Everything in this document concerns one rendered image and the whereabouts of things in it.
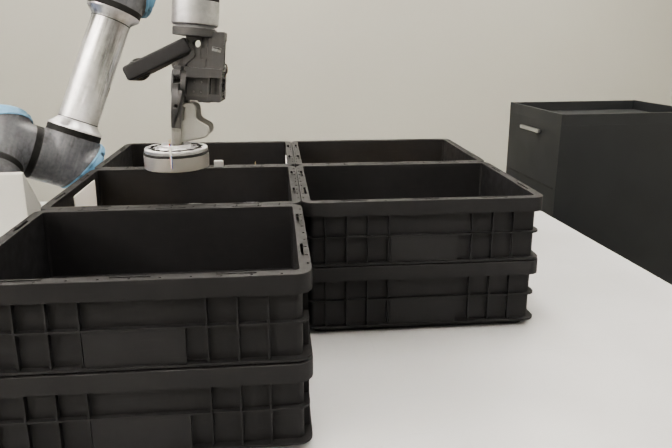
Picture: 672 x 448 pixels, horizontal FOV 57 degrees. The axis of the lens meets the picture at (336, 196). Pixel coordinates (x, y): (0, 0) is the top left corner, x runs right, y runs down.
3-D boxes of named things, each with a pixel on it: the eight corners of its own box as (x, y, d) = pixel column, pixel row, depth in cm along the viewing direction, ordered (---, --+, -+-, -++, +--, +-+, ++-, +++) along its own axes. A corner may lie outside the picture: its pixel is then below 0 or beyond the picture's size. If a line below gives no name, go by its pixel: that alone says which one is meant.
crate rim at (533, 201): (301, 217, 99) (301, 203, 98) (295, 176, 127) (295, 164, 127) (546, 211, 102) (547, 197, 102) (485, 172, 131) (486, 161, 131)
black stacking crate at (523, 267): (303, 336, 104) (302, 269, 101) (297, 271, 133) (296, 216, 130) (535, 326, 107) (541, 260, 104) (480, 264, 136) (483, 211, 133)
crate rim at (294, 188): (38, 224, 95) (36, 209, 94) (93, 180, 124) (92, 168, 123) (301, 217, 99) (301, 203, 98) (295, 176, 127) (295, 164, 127)
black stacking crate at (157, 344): (-49, 388, 68) (-66, 291, 66) (46, 284, 97) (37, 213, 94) (312, 370, 72) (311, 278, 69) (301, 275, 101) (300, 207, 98)
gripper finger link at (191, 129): (206, 160, 101) (210, 103, 101) (169, 157, 101) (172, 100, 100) (208, 161, 104) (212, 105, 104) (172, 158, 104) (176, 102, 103)
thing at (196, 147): (138, 157, 97) (137, 153, 97) (150, 145, 107) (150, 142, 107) (204, 155, 98) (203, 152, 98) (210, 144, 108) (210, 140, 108)
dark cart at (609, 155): (537, 335, 254) (557, 114, 232) (493, 292, 297) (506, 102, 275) (675, 324, 264) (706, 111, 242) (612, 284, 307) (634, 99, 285)
